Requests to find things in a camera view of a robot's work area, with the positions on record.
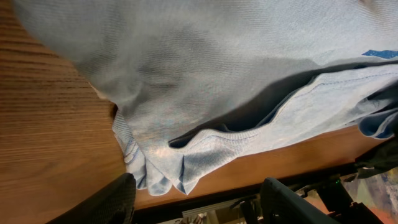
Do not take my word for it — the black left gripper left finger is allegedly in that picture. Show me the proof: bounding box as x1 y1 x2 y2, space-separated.
48 172 136 224

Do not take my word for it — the light blue t-shirt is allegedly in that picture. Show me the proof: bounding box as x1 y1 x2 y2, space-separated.
13 0 397 196

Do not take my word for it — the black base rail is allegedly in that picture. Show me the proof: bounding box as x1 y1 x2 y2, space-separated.
132 163 357 223

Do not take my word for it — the black shirt pile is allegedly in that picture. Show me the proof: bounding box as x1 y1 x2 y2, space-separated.
355 137 397 179

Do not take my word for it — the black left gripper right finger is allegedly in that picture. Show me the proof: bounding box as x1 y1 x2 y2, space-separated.
260 178 338 224

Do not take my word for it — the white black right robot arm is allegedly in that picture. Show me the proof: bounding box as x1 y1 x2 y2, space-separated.
315 178 383 224

